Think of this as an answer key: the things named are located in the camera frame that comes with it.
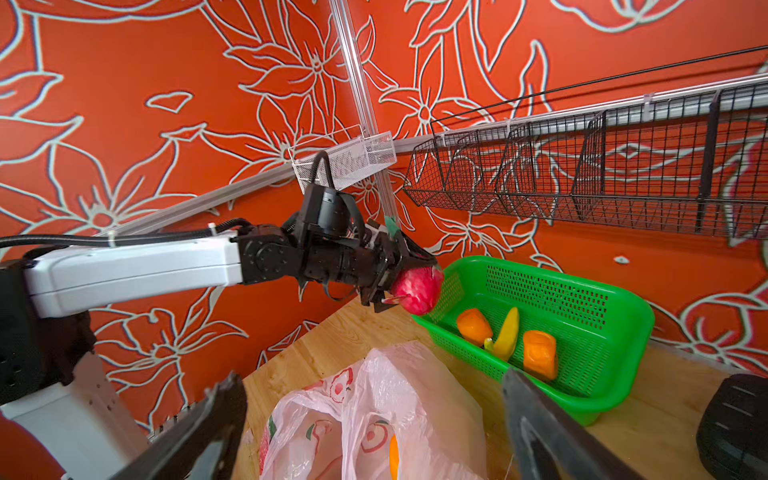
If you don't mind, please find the clear plastic wall bin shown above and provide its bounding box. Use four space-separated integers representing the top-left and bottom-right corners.
292 132 397 191

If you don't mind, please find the red dragon fruit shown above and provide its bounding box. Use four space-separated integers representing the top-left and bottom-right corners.
386 266 444 316

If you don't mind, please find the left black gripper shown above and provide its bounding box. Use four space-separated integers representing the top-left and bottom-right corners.
299 227 437 313

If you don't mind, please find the pink plastic bag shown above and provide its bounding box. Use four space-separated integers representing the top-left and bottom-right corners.
259 341 487 479

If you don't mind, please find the black wire wall basket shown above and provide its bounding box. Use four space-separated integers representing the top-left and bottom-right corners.
404 72 767 242

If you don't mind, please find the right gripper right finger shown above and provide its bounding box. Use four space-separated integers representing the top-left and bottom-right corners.
502 369 641 479

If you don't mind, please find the green plastic basket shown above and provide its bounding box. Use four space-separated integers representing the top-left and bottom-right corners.
414 256 655 426

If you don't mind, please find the yellow banana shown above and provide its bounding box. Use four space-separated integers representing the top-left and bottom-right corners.
483 307 520 362

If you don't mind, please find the orange fruit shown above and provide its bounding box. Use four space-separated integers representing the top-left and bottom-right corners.
389 435 400 480
456 308 493 348
523 330 558 381

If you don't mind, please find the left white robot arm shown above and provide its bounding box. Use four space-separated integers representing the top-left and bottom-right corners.
1 178 440 479

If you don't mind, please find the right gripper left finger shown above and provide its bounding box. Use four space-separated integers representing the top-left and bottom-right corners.
113 373 248 479

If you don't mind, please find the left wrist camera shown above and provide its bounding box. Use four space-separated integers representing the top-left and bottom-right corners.
293 184 366 245

